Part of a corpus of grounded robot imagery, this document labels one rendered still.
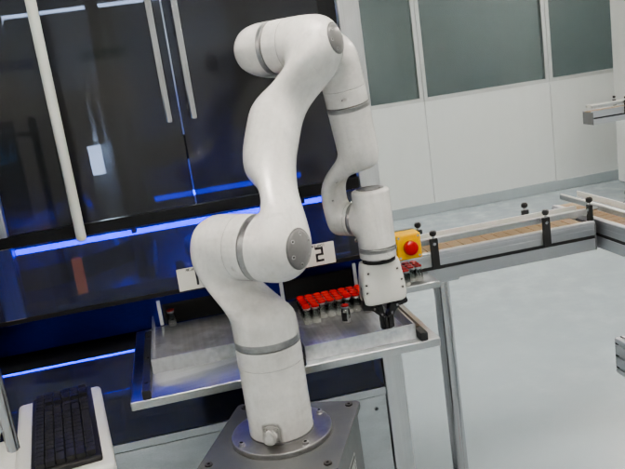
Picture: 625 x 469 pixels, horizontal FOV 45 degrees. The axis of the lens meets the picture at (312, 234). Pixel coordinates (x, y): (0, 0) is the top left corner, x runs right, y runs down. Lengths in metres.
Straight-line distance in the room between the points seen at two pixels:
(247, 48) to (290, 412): 0.67
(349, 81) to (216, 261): 0.48
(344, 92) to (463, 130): 5.57
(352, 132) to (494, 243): 0.87
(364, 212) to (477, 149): 5.56
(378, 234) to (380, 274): 0.10
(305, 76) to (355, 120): 0.24
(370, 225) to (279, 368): 0.44
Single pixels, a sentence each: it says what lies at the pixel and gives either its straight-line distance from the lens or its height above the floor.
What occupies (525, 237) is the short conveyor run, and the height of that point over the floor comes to 0.92.
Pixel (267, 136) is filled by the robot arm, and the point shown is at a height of 1.41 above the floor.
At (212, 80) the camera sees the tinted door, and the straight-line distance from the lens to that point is 1.97.
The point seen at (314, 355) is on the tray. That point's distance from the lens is 1.72.
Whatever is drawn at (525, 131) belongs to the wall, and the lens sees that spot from 7.36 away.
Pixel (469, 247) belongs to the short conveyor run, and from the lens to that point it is 2.30.
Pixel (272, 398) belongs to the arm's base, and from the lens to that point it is 1.38.
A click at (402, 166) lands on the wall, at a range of 6.93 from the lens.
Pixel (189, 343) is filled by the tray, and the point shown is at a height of 0.88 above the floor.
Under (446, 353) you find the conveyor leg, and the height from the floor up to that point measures 0.60.
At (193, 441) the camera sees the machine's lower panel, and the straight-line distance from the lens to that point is 2.18.
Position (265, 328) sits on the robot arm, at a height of 1.09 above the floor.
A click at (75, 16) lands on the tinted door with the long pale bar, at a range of 1.98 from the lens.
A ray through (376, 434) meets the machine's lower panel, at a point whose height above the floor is 0.46.
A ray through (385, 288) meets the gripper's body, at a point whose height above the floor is 1.01.
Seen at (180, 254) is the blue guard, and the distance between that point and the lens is 2.00.
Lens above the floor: 1.53
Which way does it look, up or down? 13 degrees down
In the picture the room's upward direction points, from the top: 8 degrees counter-clockwise
